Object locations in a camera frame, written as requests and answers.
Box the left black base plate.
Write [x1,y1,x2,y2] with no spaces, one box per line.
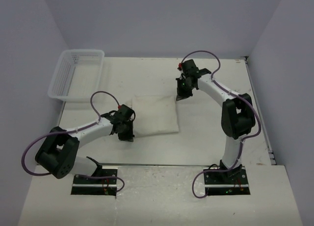
[71,176,117,196]

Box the cream white t shirt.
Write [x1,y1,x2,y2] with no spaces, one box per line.
[125,95,179,138]

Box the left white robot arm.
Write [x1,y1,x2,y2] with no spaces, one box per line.
[35,104,135,183]

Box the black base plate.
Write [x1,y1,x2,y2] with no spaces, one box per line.
[203,165,250,196]
[71,176,117,196]

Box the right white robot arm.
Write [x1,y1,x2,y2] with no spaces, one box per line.
[176,59,256,183]

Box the white plastic basket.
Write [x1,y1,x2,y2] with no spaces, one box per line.
[48,49,105,102]

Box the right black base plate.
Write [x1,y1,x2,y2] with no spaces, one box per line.
[203,165,250,196]

